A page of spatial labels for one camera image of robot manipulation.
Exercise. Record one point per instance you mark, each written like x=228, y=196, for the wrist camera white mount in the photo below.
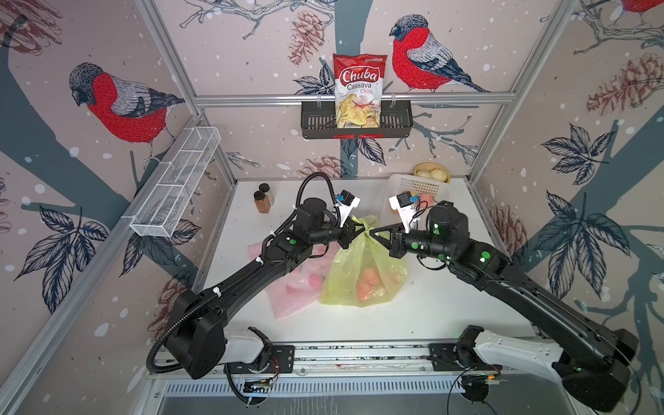
x=406, y=205
x=345, y=202

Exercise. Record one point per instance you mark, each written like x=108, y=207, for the black wall shelf basket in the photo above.
x=327, y=120

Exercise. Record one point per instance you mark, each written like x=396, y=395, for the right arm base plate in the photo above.
x=448, y=357

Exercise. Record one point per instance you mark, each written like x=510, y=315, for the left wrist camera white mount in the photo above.
x=345, y=202

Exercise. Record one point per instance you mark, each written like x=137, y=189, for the brown spice jar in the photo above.
x=262, y=202

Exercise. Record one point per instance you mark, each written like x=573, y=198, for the light spice jar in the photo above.
x=266, y=189

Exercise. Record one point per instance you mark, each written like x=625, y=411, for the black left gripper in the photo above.
x=348, y=233

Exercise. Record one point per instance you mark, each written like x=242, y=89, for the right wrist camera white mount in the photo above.
x=406, y=205

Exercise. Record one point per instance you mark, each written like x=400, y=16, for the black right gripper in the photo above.
x=397, y=239

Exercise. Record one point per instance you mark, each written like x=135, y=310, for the pink plastic bag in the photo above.
x=301, y=287

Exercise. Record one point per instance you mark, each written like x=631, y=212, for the Chuba cassava chips bag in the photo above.
x=358, y=90

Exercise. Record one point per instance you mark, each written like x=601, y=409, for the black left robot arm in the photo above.
x=196, y=340

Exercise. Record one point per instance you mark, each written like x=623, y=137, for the white wire mesh shelf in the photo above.
x=165, y=206

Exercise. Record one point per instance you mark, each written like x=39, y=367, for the yellow bowl with buns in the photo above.
x=433, y=171

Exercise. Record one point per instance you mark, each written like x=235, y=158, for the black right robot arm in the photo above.
x=592, y=363

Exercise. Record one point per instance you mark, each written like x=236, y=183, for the red peach front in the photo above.
x=365, y=291

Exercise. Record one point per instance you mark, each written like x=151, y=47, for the white perforated plastic basket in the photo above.
x=399, y=183

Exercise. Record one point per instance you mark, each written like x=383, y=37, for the green avocado print plastic bag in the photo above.
x=339, y=288

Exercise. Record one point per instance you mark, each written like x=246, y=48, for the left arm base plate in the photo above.
x=272, y=360

